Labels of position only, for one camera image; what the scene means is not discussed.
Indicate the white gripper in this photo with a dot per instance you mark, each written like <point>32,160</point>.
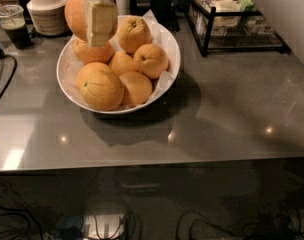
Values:
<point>101,21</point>

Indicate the large orange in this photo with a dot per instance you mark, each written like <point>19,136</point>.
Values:
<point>75,18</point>
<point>100,87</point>

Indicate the top back orange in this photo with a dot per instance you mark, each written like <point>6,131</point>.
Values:
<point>132,33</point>

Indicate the left back orange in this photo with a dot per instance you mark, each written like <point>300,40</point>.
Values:
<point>87,54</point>

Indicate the hidden middle orange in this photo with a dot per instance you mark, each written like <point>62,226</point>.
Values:
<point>121,63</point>

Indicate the white ceramic bowl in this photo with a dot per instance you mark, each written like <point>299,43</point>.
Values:
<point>67,84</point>

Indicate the white paper bowl liner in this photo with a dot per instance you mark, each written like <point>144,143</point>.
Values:
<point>160,34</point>

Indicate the front right orange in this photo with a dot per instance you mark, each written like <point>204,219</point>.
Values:
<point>137,88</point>

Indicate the white cylinder container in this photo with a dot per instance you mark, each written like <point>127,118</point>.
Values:
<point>123,7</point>

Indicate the stack of paper bowls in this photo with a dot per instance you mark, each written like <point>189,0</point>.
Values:
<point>48,16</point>

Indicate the dark cylinder container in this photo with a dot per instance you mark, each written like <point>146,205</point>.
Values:
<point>165,14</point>

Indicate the plastic cup green drink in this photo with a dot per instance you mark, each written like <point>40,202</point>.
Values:
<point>13,23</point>

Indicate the black wire condiment rack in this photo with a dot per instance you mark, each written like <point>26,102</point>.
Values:
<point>231,25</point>

